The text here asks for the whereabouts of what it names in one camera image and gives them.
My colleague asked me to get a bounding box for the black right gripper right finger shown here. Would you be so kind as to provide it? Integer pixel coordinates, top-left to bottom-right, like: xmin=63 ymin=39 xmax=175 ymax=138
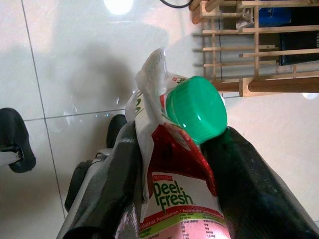
xmin=199 ymin=126 xmax=319 ymax=239

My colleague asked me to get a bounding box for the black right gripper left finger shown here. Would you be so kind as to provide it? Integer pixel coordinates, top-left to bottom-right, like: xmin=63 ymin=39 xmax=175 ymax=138
xmin=63 ymin=121 xmax=145 ymax=239

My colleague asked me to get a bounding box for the juice carton with green cap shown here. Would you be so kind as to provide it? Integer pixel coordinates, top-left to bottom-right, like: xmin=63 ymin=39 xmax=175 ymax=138
xmin=114 ymin=47 xmax=235 ymax=239

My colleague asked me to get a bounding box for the wooden wine rack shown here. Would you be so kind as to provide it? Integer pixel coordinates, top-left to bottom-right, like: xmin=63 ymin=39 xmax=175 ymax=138
xmin=188 ymin=0 xmax=319 ymax=98

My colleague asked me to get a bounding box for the black box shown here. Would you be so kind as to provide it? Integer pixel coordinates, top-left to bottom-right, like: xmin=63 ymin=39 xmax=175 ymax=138
xmin=279 ymin=32 xmax=319 ymax=67

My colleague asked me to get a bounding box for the blue box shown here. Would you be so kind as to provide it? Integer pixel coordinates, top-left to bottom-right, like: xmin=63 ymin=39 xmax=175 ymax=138
xmin=258 ymin=6 xmax=293 ymax=25

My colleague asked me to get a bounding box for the thin black power cable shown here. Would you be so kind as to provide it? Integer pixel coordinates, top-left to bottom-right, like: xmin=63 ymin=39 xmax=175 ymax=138
xmin=159 ymin=0 xmax=195 ymax=8

